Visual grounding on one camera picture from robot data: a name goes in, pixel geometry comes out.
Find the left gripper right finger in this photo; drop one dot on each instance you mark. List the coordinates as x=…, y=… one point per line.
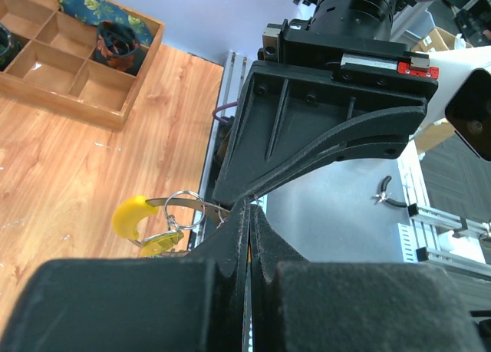
x=298, y=305

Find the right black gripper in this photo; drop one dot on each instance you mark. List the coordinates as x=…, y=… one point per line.
x=322, y=94

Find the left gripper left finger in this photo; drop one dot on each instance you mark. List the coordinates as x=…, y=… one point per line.
x=189, y=303

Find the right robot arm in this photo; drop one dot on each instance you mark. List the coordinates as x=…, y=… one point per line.
x=356, y=7

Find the black pliers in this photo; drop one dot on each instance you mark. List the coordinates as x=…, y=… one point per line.
x=383, y=196

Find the dark rolled tie bottom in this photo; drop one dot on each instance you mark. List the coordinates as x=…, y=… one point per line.
x=117, y=47

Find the dark rolled tie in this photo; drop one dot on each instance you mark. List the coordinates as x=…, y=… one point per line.
x=117, y=47
x=10, y=47

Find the wooden compartment tray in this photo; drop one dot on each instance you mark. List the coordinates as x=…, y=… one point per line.
x=56, y=70

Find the blue floral rolled tie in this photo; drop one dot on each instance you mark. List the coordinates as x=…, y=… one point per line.
x=93, y=12

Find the dark rolled tie middle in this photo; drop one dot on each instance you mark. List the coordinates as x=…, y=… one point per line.
x=10, y=47

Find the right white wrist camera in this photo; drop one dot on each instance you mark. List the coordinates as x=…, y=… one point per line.
x=462, y=97

